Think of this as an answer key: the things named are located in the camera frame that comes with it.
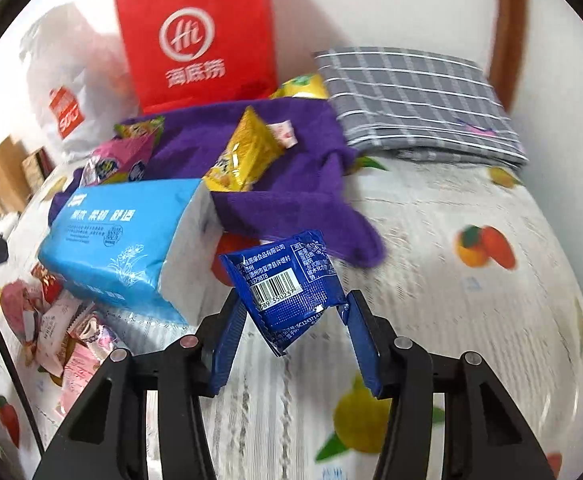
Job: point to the strawberry white snack packet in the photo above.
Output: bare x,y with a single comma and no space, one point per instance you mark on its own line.
284,134

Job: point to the red snack packet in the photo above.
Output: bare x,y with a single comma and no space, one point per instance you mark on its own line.
52,287

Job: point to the fruit print tablecloth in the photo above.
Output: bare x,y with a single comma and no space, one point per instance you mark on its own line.
469,265

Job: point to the purple towel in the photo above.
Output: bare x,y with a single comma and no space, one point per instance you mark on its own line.
301,190

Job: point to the red paper shopping bag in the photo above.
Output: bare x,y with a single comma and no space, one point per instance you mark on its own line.
185,53

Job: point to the pink white small packet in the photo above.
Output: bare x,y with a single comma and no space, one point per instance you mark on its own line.
74,340

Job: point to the yellow chip packet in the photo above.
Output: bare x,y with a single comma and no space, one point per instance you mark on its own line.
250,152

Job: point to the green snack packet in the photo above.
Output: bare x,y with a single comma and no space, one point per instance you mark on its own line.
153,127

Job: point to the grey checked folded cloth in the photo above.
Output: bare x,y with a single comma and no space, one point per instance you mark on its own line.
421,105

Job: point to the wooden furniture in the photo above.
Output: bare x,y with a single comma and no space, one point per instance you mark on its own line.
21,175

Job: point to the yellow snack bag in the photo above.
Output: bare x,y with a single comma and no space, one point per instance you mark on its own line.
308,86

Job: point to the pink snack packet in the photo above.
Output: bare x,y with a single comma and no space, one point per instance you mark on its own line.
118,161

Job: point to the blue tissue pack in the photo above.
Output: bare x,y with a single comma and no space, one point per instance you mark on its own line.
146,247

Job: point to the wooden door frame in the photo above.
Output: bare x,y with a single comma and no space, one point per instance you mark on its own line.
508,49

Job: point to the blue snack packet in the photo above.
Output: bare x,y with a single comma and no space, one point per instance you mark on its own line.
286,286

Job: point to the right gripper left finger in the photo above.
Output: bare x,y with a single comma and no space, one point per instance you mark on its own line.
104,434

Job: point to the white plastic Miniso bag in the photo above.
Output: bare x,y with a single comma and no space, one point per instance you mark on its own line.
78,80

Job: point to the dusty pink snack bag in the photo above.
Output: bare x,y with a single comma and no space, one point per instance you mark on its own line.
22,305

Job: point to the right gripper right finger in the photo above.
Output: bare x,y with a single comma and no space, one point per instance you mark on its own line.
485,434

